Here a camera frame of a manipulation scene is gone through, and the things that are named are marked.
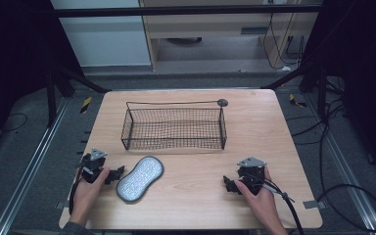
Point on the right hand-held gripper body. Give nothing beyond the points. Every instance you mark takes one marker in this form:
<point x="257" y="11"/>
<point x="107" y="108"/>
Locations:
<point x="251" y="176"/>

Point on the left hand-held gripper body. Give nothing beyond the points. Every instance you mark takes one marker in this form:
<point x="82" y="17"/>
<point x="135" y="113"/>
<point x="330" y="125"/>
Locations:
<point x="91" y="164"/>

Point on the grey oval scrubbing pad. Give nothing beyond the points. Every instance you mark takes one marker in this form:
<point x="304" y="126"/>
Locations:
<point x="139" y="179"/>

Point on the person's right hand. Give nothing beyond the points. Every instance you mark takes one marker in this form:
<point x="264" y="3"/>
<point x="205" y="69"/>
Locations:
<point x="264" y="207"/>

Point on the person's left hand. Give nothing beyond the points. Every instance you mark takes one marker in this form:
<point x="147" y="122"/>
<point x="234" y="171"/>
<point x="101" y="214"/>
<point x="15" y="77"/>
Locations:
<point x="84" y="199"/>

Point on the grey tape piece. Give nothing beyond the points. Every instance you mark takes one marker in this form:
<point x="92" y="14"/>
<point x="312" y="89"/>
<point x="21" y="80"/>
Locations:
<point x="61" y="205"/>
<point x="313" y="204"/>

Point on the yellow black striped tape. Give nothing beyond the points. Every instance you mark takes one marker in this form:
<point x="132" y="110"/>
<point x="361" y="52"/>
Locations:
<point x="295" y="101"/>
<point x="85" y="105"/>

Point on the black metal stand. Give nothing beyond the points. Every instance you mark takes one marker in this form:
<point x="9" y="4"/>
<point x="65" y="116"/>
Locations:
<point x="321" y="94"/>
<point x="51" y="98"/>

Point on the white cabinet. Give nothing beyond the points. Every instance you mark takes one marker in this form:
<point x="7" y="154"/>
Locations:
<point x="107" y="39"/>

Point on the dark curtain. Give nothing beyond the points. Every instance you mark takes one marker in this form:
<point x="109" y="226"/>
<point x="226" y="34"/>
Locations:
<point x="9" y="49"/>
<point x="362" y="65"/>

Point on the light wooden desk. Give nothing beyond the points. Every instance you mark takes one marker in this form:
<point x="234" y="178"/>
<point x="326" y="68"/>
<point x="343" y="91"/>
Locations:
<point x="209" y="27"/>

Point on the black horizontal bar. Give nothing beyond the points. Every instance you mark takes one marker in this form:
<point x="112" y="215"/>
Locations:
<point x="176" y="11"/>

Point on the aluminium floor rail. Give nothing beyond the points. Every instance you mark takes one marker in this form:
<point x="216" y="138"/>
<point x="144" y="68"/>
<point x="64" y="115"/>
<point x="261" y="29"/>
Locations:
<point x="346" y="173"/>
<point x="29" y="169"/>

